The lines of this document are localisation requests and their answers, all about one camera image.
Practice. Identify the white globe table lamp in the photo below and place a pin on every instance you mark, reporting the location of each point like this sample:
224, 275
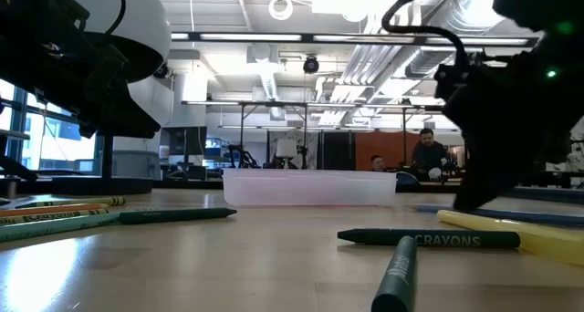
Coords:
141, 15

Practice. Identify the black background rig frame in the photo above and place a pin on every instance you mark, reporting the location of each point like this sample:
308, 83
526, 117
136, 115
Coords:
305, 134

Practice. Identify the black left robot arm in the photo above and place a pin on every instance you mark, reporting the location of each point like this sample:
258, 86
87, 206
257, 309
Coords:
27, 6

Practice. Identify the orange partition wall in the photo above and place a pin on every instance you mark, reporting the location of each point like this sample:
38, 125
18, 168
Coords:
388, 150

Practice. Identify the clear supply box pink lid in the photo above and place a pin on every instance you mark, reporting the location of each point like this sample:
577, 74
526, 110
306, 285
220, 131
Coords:
310, 189

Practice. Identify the dark green crayon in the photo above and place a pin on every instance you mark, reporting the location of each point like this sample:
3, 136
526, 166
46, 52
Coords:
182, 215
397, 275

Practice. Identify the dark crayon CRAYONS print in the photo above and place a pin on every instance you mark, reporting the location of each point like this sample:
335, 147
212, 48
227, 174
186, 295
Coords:
374, 236

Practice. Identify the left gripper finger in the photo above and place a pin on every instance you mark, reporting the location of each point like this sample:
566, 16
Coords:
123, 120

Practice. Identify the orange pencil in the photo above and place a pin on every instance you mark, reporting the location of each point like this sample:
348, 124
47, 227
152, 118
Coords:
55, 209

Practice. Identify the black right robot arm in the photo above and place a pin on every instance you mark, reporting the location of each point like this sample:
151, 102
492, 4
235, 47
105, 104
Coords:
561, 11

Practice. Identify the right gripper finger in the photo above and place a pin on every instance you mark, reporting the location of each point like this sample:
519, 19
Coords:
479, 184

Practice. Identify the yellow-green Crayola crayon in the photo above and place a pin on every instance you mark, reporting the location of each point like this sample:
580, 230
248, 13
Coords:
91, 202
45, 217

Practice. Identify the person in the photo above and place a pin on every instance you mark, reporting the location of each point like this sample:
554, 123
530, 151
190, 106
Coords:
377, 163
429, 154

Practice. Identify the yellow highlighter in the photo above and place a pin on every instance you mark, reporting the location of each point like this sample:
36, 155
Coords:
547, 243

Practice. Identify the grey cabinet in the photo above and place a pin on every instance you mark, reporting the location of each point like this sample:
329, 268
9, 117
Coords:
137, 163

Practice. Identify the black background robot arm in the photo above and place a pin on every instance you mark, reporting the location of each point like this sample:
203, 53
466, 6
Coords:
244, 159

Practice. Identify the black overhead camera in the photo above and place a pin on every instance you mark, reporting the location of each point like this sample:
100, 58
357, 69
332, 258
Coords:
311, 65

